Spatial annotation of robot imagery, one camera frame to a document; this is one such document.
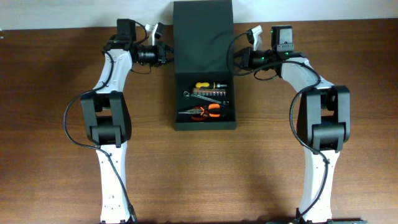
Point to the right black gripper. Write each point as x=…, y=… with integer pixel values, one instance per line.
x=246, y=55

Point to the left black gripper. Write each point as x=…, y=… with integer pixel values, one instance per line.
x=161, y=48

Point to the silver double-ended wrench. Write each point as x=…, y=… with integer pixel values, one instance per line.
x=187, y=94

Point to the yellow black stubby screwdriver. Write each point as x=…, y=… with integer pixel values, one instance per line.
x=210, y=85

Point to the orange socket bit rail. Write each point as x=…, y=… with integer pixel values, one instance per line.
x=209, y=92

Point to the orange black long-nose pliers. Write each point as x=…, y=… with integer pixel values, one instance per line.
x=213, y=110

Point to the small red cutting pliers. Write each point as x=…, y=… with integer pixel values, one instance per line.
x=199, y=114

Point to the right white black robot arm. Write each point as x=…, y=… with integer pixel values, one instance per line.
x=323, y=122

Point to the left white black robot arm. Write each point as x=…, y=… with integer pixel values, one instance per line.
x=105, y=113

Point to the black open cardboard box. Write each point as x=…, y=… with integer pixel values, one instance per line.
x=203, y=31

